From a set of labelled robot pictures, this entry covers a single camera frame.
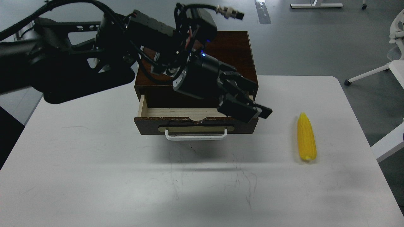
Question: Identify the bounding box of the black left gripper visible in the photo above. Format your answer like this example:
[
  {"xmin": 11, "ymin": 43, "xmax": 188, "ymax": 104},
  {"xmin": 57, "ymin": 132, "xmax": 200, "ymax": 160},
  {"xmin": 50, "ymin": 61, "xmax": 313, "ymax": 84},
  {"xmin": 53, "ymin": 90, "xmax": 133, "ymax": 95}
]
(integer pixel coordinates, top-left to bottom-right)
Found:
[{"xmin": 173, "ymin": 55, "xmax": 273, "ymax": 123}]

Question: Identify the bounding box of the yellow corn cob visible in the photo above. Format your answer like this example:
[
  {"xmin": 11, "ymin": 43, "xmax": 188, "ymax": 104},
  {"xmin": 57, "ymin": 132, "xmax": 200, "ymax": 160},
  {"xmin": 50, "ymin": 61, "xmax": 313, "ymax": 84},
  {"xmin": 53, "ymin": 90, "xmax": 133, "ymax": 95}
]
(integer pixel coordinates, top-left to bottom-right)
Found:
[{"xmin": 297, "ymin": 112, "xmax": 317, "ymax": 161}]

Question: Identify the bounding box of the grey floor tape strip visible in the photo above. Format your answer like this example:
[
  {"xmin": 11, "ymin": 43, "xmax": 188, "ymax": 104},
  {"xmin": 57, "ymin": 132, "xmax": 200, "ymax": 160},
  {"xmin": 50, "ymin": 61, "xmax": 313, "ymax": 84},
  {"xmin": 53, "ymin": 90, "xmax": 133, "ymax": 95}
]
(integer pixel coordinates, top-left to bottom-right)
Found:
[{"xmin": 254, "ymin": 0, "xmax": 272, "ymax": 25}]

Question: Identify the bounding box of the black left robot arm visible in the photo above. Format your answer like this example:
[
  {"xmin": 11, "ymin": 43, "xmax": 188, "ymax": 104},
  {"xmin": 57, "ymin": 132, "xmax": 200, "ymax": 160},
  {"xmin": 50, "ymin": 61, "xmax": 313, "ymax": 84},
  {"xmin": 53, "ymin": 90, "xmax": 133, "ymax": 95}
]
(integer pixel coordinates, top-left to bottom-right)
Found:
[{"xmin": 1, "ymin": 0, "xmax": 272, "ymax": 123}]

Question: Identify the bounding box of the wooden drawer with white handle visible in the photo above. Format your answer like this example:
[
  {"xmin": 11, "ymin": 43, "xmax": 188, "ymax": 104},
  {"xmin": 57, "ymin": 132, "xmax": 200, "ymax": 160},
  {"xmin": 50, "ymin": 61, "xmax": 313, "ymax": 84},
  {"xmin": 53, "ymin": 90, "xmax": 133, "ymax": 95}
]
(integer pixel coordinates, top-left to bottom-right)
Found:
[{"xmin": 134, "ymin": 95, "xmax": 258, "ymax": 140}]

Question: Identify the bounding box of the camera module on left wrist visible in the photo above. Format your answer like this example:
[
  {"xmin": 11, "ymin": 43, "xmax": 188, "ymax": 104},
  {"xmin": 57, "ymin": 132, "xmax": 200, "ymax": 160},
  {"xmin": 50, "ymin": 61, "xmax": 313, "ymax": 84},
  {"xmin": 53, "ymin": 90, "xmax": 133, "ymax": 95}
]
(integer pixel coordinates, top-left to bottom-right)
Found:
[{"xmin": 174, "ymin": 3, "xmax": 244, "ymax": 51}]

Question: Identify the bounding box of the dark wooden drawer cabinet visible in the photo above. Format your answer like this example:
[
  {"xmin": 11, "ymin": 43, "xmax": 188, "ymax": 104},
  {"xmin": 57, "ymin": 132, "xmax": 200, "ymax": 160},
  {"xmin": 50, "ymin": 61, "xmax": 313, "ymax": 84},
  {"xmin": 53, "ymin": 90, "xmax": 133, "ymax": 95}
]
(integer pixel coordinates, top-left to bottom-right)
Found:
[{"xmin": 134, "ymin": 31, "xmax": 258, "ymax": 109}]

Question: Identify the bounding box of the white desk leg base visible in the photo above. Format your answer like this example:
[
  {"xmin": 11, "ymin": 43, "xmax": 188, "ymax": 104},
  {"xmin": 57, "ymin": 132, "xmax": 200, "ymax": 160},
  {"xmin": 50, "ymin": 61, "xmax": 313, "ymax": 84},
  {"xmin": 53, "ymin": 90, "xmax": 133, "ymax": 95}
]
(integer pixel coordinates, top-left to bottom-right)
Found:
[{"xmin": 290, "ymin": 0, "xmax": 344, "ymax": 9}]

